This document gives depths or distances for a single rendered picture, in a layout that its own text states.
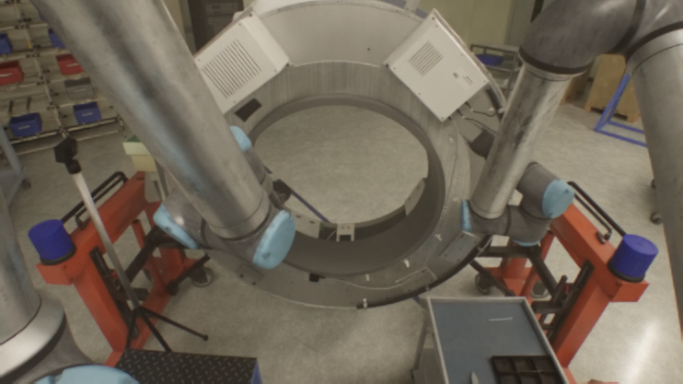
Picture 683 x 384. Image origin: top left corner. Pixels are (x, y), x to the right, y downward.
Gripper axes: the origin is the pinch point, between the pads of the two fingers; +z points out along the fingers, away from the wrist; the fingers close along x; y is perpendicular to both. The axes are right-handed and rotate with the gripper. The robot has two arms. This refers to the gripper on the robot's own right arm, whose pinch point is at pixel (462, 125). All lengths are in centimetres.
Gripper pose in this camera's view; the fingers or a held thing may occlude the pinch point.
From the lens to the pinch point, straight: 110.9
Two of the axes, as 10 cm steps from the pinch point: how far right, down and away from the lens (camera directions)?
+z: -3.9, -5.7, 7.2
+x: 6.7, -7.1, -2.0
